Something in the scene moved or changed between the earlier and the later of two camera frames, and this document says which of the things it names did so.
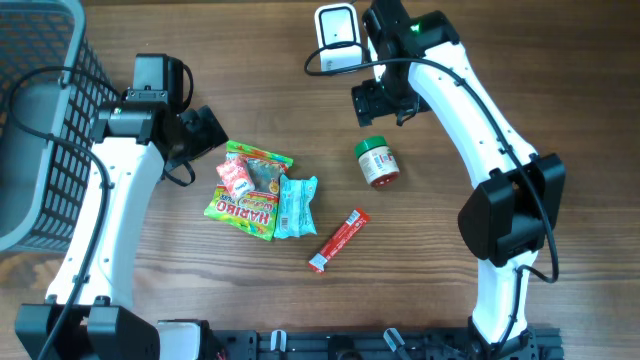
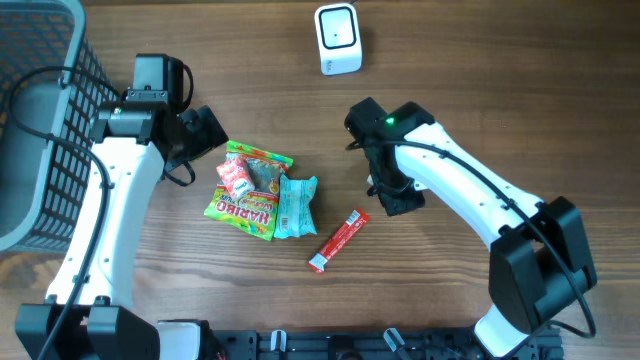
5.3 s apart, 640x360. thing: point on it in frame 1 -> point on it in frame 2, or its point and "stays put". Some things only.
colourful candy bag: (258, 211) stays put
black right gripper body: (387, 98) -> (397, 191)
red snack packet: (355, 221) stays put
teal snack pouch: (295, 217) stays put
